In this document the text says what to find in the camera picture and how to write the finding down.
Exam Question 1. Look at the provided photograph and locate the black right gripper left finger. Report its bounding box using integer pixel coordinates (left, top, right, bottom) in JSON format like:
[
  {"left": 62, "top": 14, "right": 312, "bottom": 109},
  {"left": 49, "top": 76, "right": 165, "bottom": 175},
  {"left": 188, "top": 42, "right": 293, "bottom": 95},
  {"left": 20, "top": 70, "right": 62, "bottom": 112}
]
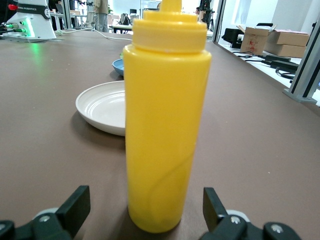
[{"left": 0, "top": 185, "right": 91, "bottom": 240}]

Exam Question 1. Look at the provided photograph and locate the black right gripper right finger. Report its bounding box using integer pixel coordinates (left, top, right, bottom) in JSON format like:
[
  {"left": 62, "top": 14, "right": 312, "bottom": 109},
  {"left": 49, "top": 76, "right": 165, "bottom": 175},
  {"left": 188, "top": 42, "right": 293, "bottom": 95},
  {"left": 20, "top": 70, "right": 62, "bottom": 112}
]
[{"left": 199, "top": 187, "right": 305, "bottom": 240}]

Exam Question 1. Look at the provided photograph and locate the beige plate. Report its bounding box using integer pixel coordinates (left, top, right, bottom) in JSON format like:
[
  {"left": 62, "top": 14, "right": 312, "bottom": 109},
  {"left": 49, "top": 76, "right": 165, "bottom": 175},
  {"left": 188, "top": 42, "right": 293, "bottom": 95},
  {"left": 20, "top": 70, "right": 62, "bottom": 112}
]
[{"left": 75, "top": 80, "right": 127, "bottom": 137}]

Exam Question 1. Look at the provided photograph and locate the blue plate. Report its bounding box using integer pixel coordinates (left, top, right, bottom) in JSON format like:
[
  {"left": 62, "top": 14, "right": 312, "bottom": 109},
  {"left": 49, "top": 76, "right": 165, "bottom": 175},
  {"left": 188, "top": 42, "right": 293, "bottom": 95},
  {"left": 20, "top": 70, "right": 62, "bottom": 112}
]
[{"left": 111, "top": 58, "right": 125, "bottom": 77}]

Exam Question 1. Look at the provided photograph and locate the yellow squeeze bottle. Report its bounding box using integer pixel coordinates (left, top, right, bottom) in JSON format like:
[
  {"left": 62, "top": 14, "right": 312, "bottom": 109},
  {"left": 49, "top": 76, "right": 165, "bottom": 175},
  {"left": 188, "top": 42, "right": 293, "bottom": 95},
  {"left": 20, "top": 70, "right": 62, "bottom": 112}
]
[{"left": 122, "top": 0, "right": 213, "bottom": 235}]

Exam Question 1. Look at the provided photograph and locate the black power adapter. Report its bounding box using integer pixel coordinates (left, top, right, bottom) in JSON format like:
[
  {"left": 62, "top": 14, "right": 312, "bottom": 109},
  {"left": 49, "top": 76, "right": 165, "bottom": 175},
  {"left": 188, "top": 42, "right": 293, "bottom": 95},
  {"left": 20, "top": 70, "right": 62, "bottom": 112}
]
[
  {"left": 264, "top": 54, "right": 292, "bottom": 63},
  {"left": 271, "top": 59, "right": 300, "bottom": 72}
]

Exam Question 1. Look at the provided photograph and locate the flat cardboard box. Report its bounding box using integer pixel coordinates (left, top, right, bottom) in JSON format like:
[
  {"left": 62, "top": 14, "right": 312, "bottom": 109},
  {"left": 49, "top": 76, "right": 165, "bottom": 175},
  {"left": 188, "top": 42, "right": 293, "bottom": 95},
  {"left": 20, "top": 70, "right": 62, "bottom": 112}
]
[
  {"left": 263, "top": 42, "right": 308, "bottom": 59},
  {"left": 272, "top": 29, "right": 311, "bottom": 48}
]

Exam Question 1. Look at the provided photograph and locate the black case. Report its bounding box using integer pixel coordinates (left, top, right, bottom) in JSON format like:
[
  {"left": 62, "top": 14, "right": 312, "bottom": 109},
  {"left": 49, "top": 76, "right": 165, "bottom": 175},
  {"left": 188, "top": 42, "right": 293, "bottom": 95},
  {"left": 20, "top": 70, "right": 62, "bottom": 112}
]
[{"left": 221, "top": 27, "right": 248, "bottom": 50}]

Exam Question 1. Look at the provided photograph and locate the open cardboard box red print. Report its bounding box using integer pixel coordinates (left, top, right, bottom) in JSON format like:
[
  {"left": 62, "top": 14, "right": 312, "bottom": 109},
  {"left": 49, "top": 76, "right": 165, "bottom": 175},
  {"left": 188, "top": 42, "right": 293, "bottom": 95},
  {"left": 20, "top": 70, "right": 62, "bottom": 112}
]
[{"left": 240, "top": 24, "right": 278, "bottom": 55}]

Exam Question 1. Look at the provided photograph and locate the aluminium column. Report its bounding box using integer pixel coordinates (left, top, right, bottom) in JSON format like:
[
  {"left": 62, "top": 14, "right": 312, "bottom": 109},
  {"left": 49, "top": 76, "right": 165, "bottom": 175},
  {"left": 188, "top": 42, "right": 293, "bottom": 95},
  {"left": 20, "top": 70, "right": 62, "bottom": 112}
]
[{"left": 211, "top": 0, "right": 227, "bottom": 42}]

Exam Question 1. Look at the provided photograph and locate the standing person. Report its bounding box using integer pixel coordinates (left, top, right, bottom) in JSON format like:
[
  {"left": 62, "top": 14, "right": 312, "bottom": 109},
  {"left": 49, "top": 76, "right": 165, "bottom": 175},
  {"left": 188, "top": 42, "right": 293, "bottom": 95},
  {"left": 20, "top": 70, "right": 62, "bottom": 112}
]
[{"left": 93, "top": 0, "right": 110, "bottom": 33}]

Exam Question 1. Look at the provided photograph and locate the dark backpack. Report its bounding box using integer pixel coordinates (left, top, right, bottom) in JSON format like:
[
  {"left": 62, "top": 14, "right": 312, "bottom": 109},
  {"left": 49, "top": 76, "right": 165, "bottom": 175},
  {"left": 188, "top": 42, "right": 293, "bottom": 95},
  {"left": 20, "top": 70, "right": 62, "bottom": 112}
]
[{"left": 117, "top": 12, "right": 133, "bottom": 26}]

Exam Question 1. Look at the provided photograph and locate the aluminium extrusion camera post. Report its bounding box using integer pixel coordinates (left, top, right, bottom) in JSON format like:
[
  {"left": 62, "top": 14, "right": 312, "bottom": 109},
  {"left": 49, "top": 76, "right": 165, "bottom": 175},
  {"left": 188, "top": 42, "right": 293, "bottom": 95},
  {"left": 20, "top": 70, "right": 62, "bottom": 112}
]
[{"left": 282, "top": 19, "right": 320, "bottom": 107}]

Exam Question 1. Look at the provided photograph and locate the white toaster power cable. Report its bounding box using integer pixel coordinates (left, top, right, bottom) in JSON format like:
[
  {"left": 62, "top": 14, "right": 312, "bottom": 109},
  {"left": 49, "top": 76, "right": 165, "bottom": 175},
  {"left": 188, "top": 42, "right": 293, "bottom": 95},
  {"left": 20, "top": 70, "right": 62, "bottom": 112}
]
[{"left": 55, "top": 27, "right": 133, "bottom": 42}]

